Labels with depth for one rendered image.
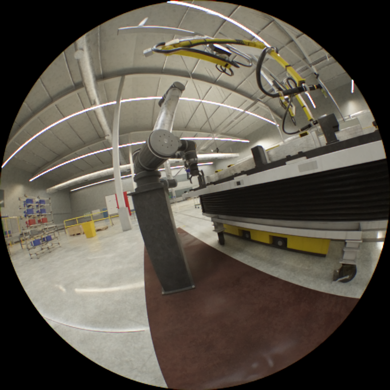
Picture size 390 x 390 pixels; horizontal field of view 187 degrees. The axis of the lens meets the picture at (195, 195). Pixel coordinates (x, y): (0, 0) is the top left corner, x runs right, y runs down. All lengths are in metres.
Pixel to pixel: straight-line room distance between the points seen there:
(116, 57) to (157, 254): 10.36
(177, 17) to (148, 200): 9.55
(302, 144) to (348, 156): 0.36
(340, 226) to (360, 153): 0.52
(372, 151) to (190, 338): 1.20
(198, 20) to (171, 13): 1.59
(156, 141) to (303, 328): 1.34
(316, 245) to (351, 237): 0.49
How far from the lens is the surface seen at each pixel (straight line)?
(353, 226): 1.00
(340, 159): 0.61
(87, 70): 7.96
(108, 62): 10.45
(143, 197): 0.88
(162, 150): 0.69
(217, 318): 0.91
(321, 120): 0.69
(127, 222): 5.01
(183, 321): 0.95
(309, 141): 0.84
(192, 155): 1.01
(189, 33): 2.59
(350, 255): 0.97
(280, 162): 0.72
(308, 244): 1.28
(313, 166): 0.62
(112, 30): 9.79
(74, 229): 8.24
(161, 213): 0.87
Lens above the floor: 0.79
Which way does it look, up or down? level
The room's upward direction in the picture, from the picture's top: 13 degrees counter-clockwise
